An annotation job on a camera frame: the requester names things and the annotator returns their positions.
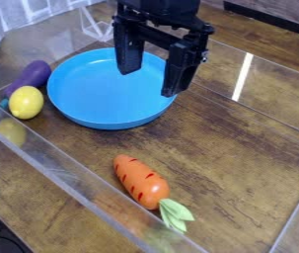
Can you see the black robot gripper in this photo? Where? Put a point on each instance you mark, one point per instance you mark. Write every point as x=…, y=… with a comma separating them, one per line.
x=135, y=22

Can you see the orange toy carrot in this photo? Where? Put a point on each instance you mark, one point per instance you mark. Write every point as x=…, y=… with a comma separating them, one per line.
x=149, y=191

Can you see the blue plastic plate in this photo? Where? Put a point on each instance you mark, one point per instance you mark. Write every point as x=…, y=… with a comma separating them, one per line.
x=97, y=97

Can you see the dark baseboard strip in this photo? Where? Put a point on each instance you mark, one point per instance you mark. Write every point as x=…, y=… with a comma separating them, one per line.
x=260, y=16

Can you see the purple toy eggplant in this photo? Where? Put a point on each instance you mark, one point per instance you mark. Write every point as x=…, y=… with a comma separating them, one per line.
x=33, y=75

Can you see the yellow toy lemon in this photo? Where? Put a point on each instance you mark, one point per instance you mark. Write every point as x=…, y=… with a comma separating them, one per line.
x=25, y=102

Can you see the white patterned curtain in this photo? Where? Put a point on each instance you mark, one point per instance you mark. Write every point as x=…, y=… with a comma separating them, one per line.
x=19, y=13

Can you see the clear acrylic enclosure wall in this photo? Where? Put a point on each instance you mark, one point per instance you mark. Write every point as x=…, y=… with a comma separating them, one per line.
x=224, y=147

